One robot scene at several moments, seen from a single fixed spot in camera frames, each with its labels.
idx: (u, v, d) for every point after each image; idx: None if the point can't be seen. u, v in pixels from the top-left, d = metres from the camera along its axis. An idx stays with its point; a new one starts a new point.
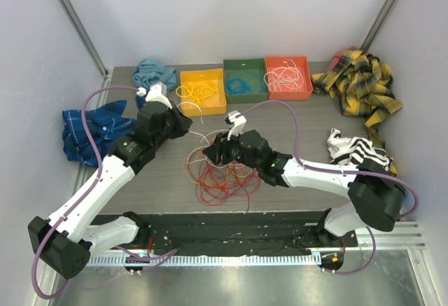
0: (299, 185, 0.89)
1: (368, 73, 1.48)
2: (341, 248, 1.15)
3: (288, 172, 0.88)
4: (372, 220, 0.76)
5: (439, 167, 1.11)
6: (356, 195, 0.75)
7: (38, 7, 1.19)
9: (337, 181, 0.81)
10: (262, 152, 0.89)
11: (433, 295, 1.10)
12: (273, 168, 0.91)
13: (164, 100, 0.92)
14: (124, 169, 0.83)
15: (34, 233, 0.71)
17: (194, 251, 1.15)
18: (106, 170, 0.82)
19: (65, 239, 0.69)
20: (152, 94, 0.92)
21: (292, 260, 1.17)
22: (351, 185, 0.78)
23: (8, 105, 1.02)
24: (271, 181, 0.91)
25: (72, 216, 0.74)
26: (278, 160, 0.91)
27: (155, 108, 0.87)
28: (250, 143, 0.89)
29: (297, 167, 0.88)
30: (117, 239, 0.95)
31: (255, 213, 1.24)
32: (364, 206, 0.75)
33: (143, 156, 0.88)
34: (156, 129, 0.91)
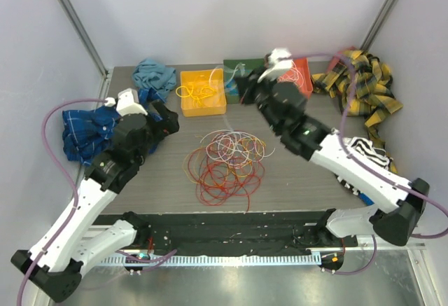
0: (318, 163, 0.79)
1: (368, 73, 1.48)
2: (341, 248, 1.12)
3: (320, 150, 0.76)
4: (389, 234, 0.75)
5: (439, 166, 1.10)
6: (404, 218, 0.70)
7: (38, 6, 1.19)
9: (386, 192, 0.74)
10: (295, 113, 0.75)
11: (433, 295, 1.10)
12: (303, 136, 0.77)
13: (139, 108, 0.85)
14: (99, 194, 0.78)
15: (17, 266, 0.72)
17: (194, 251, 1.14)
18: (83, 196, 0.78)
19: (46, 274, 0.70)
20: (124, 103, 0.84)
21: (292, 260, 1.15)
22: (402, 204, 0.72)
23: (7, 105, 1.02)
24: (296, 148, 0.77)
25: (52, 248, 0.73)
26: (312, 129, 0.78)
27: (130, 124, 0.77)
28: (286, 97, 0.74)
29: (339, 151, 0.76)
30: (115, 246, 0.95)
31: (255, 213, 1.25)
32: (399, 226, 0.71)
33: (124, 174, 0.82)
34: (138, 145, 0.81)
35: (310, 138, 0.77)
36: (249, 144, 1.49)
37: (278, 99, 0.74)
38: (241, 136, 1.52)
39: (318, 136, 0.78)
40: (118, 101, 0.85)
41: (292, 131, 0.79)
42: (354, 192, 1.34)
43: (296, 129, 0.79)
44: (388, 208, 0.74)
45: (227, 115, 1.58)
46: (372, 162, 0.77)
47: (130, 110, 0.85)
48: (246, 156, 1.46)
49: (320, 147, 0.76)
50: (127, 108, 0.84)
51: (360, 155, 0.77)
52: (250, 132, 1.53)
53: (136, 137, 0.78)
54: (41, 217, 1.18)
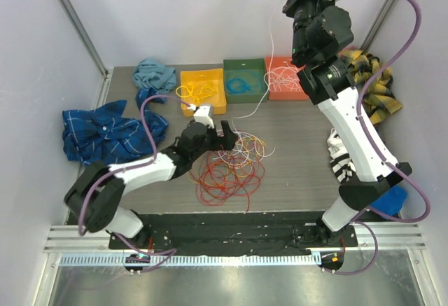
0: (323, 111, 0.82)
1: (368, 72, 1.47)
2: (341, 247, 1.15)
3: (334, 101, 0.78)
4: (352, 197, 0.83)
5: (439, 167, 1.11)
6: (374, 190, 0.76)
7: (38, 6, 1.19)
9: (373, 164, 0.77)
10: (327, 51, 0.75)
11: (433, 295, 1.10)
12: (325, 78, 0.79)
13: (211, 122, 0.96)
14: (170, 165, 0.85)
15: (95, 169, 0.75)
17: (194, 251, 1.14)
18: (158, 158, 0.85)
19: (121, 182, 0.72)
20: (201, 114, 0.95)
21: (292, 260, 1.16)
22: (382, 179, 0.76)
23: (7, 105, 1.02)
24: (311, 85, 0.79)
25: (129, 171, 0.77)
26: (337, 74, 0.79)
27: (195, 129, 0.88)
28: (333, 29, 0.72)
29: (351, 108, 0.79)
30: (124, 226, 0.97)
31: (255, 213, 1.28)
32: (364, 192, 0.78)
33: (183, 168, 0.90)
34: (198, 147, 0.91)
35: (329, 82, 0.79)
36: (249, 144, 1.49)
37: (325, 27, 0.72)
38: (241, 136, 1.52)
39: (337, 83, 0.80)
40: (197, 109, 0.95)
41: (317, 68, 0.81)
42: None
43: (322, 67, 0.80)
44: (363, 176, 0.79)
45: (227, 115, 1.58)
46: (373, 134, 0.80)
47: (203, 120, 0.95)
48: (246, 156, 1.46)
49: (336, 97, 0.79)
50: (201, 117, 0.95)
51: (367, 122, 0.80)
52: (250, 132, 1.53)
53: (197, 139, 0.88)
54: (41, 216, 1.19)
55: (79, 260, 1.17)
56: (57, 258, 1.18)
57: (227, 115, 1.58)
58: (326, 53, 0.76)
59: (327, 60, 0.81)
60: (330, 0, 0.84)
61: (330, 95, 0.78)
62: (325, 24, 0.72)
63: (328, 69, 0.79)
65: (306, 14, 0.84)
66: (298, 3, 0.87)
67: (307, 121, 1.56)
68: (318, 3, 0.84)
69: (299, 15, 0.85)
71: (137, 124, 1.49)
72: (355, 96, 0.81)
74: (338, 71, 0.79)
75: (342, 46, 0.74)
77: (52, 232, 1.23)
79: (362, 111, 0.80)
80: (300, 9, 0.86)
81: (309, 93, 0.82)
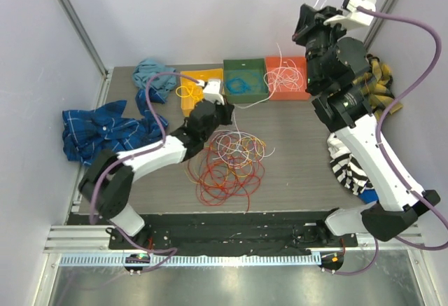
0: (341, 139, 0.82)
1: (368, 73, 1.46)
2: (341, 248, 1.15)
3: (353, 129, 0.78)
4: (376, 226, 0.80)
5: (439, 166, 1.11)
6: (400, 218, 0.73)
7: (38, 8, 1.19)
9: (398, 193, 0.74)
10: (344, 80, 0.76)
11: (433, 295, 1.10)
12: (341, 106, 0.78)
13: (220, 98, 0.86)
14: (181, 149, 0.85)
15: (107, 155, 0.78)
17: (194, 251, 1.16)
18: (168, 142, 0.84)
19: (129, 171, 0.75)
20: (209, 90, 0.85)
21: (292, 260, 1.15)
22: (407, 209, 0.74)
23: (8, 106, 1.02)
24: (328, 115, 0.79)
25: (138, 157, 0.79)
26: (352, 103, 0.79)
27: (205, 108, 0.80)
28: (348, 60, 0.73)
29: (369, 136, 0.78)
30: (125, 224, 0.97)
31: (255, 213, 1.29)
32: (390, 221, 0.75)
33: (194, 148, 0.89)
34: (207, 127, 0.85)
35: (346, 110, 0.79)
36: (249, 144, 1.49)
37: (341, 58, 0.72)
38: (241, 136, 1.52)
39: (353, 111, 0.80)
40: (206, 85, 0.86)
41: (334, 96, 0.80)
42: (355, 192, 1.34)
43: (338, 96, 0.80)
44: (388, 206, 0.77)
45: None
46: (395, 160, 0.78)
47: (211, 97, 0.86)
48: (246, 156, 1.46)
49: (353, 125, 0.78)
50: (210, 95, 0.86)
51: (388, 150, 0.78)
52: (250, 132, 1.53)
53: (206, 120, 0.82)
54: (41, 216, 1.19)
55: (79, 260, 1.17)
56: (58, 258, 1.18)
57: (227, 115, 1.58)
58: (342, 82, 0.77)
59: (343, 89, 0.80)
60: (344, 29, 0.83)
61: (347, 123, 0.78)
62: (341, 55, 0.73)
63: (344, 97, 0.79)
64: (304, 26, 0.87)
65: (319, 43, 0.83)
66: (310, 32, 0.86)
67: (307, 121, 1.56)
68: (331, 33, 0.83)
69: (311, 45, 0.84)
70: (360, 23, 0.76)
71: (137, 124, 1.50)
72: (374, 124, 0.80)
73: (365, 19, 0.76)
74: (353, 99, 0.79)
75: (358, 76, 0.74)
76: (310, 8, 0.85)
77: (52, 232, 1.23)
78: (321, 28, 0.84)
79: (383, 139, 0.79)
80: (312, 38, 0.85)
81: (325, 121, 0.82)
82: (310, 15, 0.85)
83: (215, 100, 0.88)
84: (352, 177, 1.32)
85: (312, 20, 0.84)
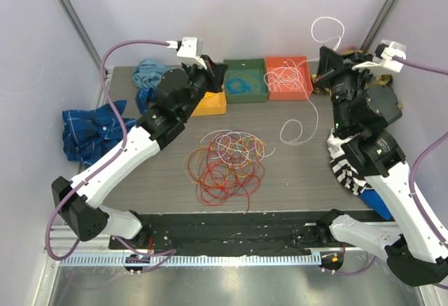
0: (372, 185, 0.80)
1: None
2: (341, 247, 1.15)
3: (385, 178, 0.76)
4: (404, 272, 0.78)
5: (440, 167, 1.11)
6: (433, 271, 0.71)
7: (38, 8, 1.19)
9: (432, 245, 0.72)
10: (376, 127, 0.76)
11: (432, 295, 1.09)
12: (374, 152, 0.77)
13: (199, 62, 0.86)
14: (149, 142, 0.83)
15: (56, 191, 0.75)
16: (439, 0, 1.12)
17: (194, 251, 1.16)
18: (131, 140, 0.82)
19: (83, 204, 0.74)
20: (185, 54, 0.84)
21: (292, 260, 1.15)
22: (442, 261, 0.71)
23: (8, 106, 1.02)
24: (360, 161, 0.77)
25: (93, 181, 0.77)
26: (385, 149, 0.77)
27: (178, 83, 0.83)
28: (379, 108, 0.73)
29: (403, 185, 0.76)
30: (120, 230, 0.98)
31: (255, 213, 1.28)
32: (422, 272, 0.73)
33: (170, 131, 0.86)
34: (181, 104, 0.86)
35: (378, 158, 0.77)
36: (249, 144, 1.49)
37: (372, 107, 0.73)
38: (241, 136, 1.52)
39: (386, 159, 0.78)
40: (180, 47, 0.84)
41: (365, 141, 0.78)
42: (354, 192, 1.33)
43: (369, 141, 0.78)
44: (421, 256, 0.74)
45: (227, 115, 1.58)
46: (428, 209, 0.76)
47: (190, 60, 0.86)
48: (246, 156, 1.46)
49: (387, 174, 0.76)
50: (187, 58, 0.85)
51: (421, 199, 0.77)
52: (250, 132, 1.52)
53: (178, 96, 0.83)
54: (41, 216, 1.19)
55: (79, 260, 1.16)
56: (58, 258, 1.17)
57: (227, 115, 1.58)
58: (374, 129, 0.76)
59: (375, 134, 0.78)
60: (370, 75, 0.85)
61: (381, 171, 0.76)
62: (372, 104, 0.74)
63: (376, 143, 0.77)
64: (330, 70, 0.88)
65: (347, 88, 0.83)
66: (336, 75, 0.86)
67: (307, 121, 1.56)
68: (360, 79, 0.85)
69: (339, 89, 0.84)
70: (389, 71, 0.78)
71: None
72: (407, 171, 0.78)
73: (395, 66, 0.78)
74: (386, 146, 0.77)
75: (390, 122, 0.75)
76: (333, 52, 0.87)
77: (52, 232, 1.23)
78: (348, 72, 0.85)
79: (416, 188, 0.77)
80: (339, 82, 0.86)
81: (356, 167, 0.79)
82: (337, 59, 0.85)
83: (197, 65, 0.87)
84: (353, 177, 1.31)
85: (339, 64, 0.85)
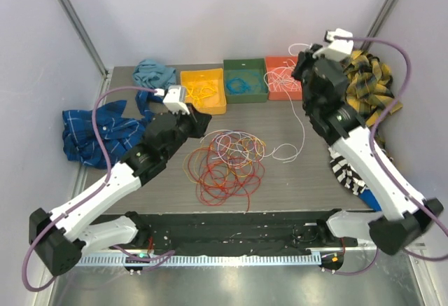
0: (338, 152, 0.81)
1: (368, 73, 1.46)
2: (341, 247, 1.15)
3: (346, 139, 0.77)
4: (380, 239, 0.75)
5: (440, 166, 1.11)
6: (402, 227, 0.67)
7: (38, 8, 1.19)
9: (396, 201, 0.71)
10: (330, 94, 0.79)
11: (433, 295, 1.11)
12: (334, 120, 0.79)
13: (184, 108, 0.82)
14: (131, 179, 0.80)
15: (34, 224, 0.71)
16: (438, 0, 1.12)
17: (194, 251, 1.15)
18: (114, 176, 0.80)
19: (61, 237, 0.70)
20: (171, 100, 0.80)
21: (292, 260, 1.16)
22: (408, 216, 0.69)
23: (8, 106, 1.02)
24: (323, 129, 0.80)
25: (73, 214, 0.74)
26: (346, 117, 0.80)
27: (163, 123, 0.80)
28: (325, 73, 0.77)
29: (365, 145, 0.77)
30: (113, 239, 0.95)
31: (255, 213, 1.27)
32: (395, 234, 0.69)
33: (152, 170, 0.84)
34: (166, 144, 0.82)
35: (339, 124, 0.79)
36: (249, 144, 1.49)
37: (318, 73, 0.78)
38: (241, 136, 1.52)
39: (348, 125, 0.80)
40: (166, 94, 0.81)
41: (326, 112, 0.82)
42: (354, 192, 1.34)
43: (331, 110, 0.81)
44: (392, 216, 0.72)
45: (227, 115, 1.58)
46: (392, 169, 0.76)
47: (176, 107, 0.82)
48: (246, 156, 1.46)
49: (347, 136, 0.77)
50: (171, 104, 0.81)
51: (383, 159, 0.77)
52: (250, 132, 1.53)
53: (165, 136, 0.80)
54: None
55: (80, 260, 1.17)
56: None
57: (227, 115, 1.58)
58: (328, 96, 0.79)
59: (336, 103, 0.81)
60: None
61: (340, 134, 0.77)
62: (318, 71, 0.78)
63: (337, 112, 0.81)
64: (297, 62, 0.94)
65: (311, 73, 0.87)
66: (303, 65, 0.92)
67: (307, 121, 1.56)
68: None
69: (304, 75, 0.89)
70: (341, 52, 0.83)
71: (137, 124, 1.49)
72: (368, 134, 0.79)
73: (344, 49, 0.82)
74: (346, 113, 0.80)
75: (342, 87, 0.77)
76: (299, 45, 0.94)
77: None
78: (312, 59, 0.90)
79: (377, 148, 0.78)
80: (306, 70, 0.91)
81: (323, 136, 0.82)
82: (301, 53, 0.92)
83: (180, 110, 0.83)
84: (352, 177, 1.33)
85: (303, 56, 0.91)
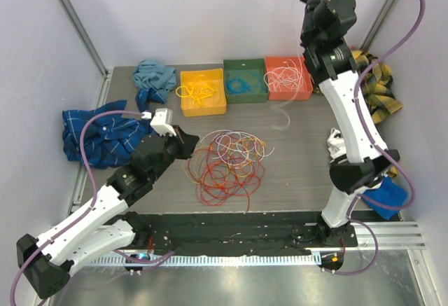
0: (323, 92, 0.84)
1: (368, 73, 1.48)
2: (341, 247, 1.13)
3: (334, 80, 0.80)
4: (340, 178, 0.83)
5: (440, 166, 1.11)
6: (360, 170, 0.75)
7: (38, 8, 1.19)
9: (362, 146, 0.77)
10: (332, 31, 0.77)
11: (433, 295, 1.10)
12: (327, 59, 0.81)
13: (170, 129, 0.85)
14: (117, 202, 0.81)
15: (20, 251, 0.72)
16: (437, 0, 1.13)
17: (194, 251, 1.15)
18: (100, 199, 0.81)
19: (47, 263, 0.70)
20: (158, 122, 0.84)
21: (292, 260, 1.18)
22: (368, 161, 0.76)
23: (7, 106, 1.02)
24: (314, 64, 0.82)
25: (59, 240, 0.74)
26: (339, 57, 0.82)
27: (149, 148, 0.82)
28: (335, 8, 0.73)
29: (348, 90, 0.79)
30: (109, 247, 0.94)
31: (255, 213, 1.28)
32: (353, 174, 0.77)
33: (139, 190, 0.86)
34: (153, 167, 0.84)
35: (331, 63, 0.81)
36: (249, 144, 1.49)
37: (329, 6, 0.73)
38: (241, 136, 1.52)
39: (339, 66, 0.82)
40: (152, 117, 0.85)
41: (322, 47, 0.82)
42: None
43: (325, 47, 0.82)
44: (352, 157, 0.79)
45: (227, 115, 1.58)
46: (367, 117, 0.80)
47: (162, 129, 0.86)
48: (246, 156, 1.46)
49: (335, 77, 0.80)
50: (159, 126, 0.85)
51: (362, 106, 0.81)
52: (250, 132, 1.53)
53: (152, 160, 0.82)
54: (41, 216, 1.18)
55: None
56: None
57: (227, 115, 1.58)
58: (330, 34, 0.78)
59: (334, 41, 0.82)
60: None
61: (330, 73, 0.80)
62: (330, 4, 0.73)
63: (332, 51, 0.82)
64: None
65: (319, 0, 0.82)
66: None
67: (307, 121, 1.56)
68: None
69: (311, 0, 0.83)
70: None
71: (137, 124, 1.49)
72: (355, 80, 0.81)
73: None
74: (341, 52, 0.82)
75: (346, 26, 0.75)
76: None
77: None
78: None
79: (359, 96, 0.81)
80: None
81: (311, 71, 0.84)
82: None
83: (167, 132, 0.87)
84: None
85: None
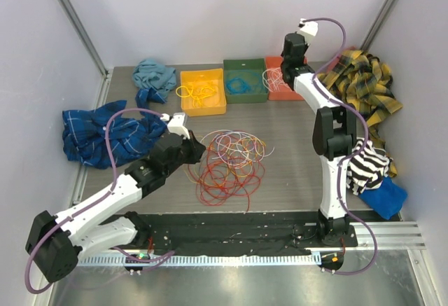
0: (297, 91, 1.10)
1: (368, 73, 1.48)
2: (341, 247, 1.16)
3: (297, 78, 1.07)
4: (317, 141, 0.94)
5: (439, 166, 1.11)
6: (320, 115, 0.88)
7: (38, 7, 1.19)
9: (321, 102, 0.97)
10: (291, 53, 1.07)
11: (433, 295, 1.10)
12: (293, 70, 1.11)
13: (185, 131, 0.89)
14: (134, 190, 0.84)
15: (38, 225, 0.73)
16: (437, 0, 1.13)
17: (194, 251, 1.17)
18: (119, 185, 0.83)
19: (66, 238, 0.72)
20: (175, 124, 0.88)
21: (292, 260, 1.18)
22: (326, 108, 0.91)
23: (7, 106, 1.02)
24: (285, 77, 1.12)
25: (78, 218, 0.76)
26: (302, 69, 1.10)
27: (169, 141, 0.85)
28: (289, 39, 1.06)
29: (307, 78, 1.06)
30: (113, 242, 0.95)
31: (255, 213, 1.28)
32: (319, 124, 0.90)
33: (154, 183, 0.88)
34: (169, 160, 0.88)
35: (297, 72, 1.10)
36: (249, 144, 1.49)
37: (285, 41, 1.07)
38: (241, 136, 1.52)
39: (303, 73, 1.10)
40: (170, 119, 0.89)
41: (290, 66, 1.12)
42: (355, 192, 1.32)
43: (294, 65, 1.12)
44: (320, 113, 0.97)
45: (227, 115, 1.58)
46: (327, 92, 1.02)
47: (177, 130, 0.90)
48: (246, 156, 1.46)
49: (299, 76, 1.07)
50: (174, 128, 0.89)
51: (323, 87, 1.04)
52: (250, 133, 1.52)
53: (171, 152, 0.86)
54: None
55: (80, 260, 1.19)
56: None
57: (227, 116, 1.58)
58: (291, 55, 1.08)
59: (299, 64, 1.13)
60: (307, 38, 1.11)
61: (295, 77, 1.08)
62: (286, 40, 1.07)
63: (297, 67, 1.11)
64: None
65: None
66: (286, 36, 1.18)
67: (306, 121, 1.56)
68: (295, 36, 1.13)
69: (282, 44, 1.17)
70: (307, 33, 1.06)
71: (137, 124, 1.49)
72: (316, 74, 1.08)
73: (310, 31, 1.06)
74: (304, 67, 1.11)
75: (299, 47, 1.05)
76: None
77: None
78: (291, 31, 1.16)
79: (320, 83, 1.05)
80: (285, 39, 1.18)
81: (288, 83, 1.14)
82: None
83: (181, 135, 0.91)
84: (352, 177, 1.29)
85: None
